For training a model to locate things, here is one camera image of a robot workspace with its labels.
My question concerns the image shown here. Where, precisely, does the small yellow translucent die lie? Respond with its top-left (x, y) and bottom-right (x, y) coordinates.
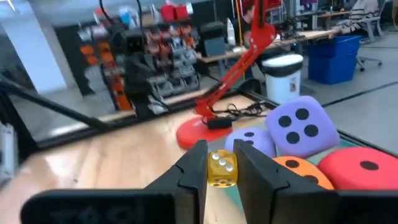
top-left (207, 149), bottom-right (239, 188)

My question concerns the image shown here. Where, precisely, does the white trash can black lid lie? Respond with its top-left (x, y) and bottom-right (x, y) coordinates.
top-left (261, 54), bottom-right (304, 105)

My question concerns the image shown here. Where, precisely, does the black equipment box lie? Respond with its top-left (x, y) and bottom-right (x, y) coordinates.
top-left (198, 21), bottom-right (228, 57)

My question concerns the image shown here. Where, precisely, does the wooden workbench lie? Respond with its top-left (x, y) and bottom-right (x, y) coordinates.
top-left (195, 29), bottom-right (340, 65)

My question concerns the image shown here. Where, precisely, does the large orange foam die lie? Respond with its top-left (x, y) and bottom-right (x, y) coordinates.
top-left (272, 156), bottom-right (335, 190)

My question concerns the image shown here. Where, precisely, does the grey office chair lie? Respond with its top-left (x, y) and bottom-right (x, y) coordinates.
top-left (354, 15), bottom-right (385, 72)

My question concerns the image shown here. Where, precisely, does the large red foam die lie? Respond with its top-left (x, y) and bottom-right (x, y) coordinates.
top-left (317, 146), bottom-right (398, 190)

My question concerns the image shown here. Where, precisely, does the blue plastic storage tub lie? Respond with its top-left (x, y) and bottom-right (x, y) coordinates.
top-left (308, 54), bottom-right (358, 85)
top-left (307, 34), bottom-right (363, 58)

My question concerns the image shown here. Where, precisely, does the person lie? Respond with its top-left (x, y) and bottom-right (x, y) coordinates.
top-left (233, 4), bottom-right (259, 47)
top-left (329, 0), bottom-right (382, 35)

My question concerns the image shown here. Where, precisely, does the black power adapter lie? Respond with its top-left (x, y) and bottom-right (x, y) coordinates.
top-left (207, 117), bottom-right (233, 130)

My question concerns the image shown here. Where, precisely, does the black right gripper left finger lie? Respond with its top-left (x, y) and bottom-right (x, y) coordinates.
top-left (20, 139), bottom-right (208, 224)

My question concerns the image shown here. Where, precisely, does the white plastic bottle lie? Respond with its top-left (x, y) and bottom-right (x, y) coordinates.
top-left (226, 17), bottom-right (236, 46)

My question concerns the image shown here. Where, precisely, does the black table edge frame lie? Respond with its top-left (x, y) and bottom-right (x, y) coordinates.
top-left (37, 88), bottom-right (398, 158)

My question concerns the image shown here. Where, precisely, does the red desk lamp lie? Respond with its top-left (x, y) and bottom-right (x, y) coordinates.
top-left (176, 0), bottom-right (277, 150)

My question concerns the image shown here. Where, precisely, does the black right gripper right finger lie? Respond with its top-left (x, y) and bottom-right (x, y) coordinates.
top-left (233, 139), bottom-right (398, 224)

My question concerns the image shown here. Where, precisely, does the black lamp cable bundle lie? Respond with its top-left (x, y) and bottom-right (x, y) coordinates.
top-left (214, 101), bottom-right (269, 121)

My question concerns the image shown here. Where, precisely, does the large purple foam die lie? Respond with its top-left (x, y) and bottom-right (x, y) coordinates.
top-left (265, 95), bottom-right (341, 159)
top-left (224, 126), bottom-right (277, 158)

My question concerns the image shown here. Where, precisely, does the black frame strut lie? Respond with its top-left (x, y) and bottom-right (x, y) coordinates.
top-left (0, 73), bottom-right (109, 131)

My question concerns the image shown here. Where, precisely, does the parts rack with bins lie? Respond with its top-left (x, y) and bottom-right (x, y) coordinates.
top-left (54, 18), bottom-right (201, 111)

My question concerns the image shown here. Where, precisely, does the red box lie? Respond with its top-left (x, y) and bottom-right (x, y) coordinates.
top-left (174, 3), bottom-right (190, 21)
top-left (160, 3), bottom-right (175, 22)

